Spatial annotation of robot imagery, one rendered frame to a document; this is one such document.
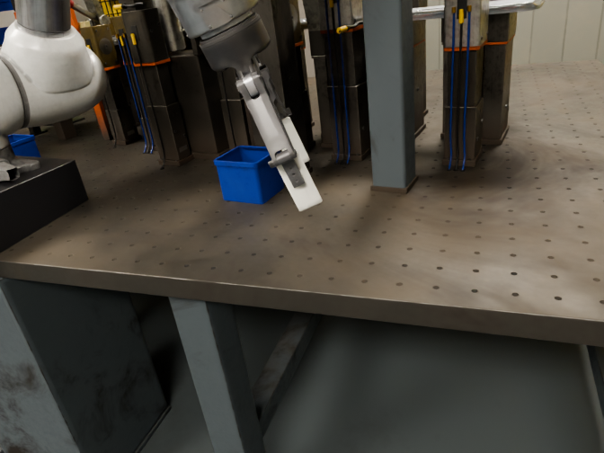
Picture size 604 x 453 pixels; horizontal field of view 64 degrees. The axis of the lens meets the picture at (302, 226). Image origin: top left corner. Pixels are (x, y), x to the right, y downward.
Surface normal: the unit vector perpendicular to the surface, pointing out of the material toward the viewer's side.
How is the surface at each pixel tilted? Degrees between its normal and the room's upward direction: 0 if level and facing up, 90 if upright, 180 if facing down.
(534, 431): 0
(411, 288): 0
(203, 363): 90
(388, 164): 90
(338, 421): 0
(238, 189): 90
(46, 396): 90
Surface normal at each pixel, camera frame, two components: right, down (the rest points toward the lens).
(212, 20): 0.10, 0.48
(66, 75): 0.75, 0.53
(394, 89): -0.47, 0.45
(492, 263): -0.12, -0.88
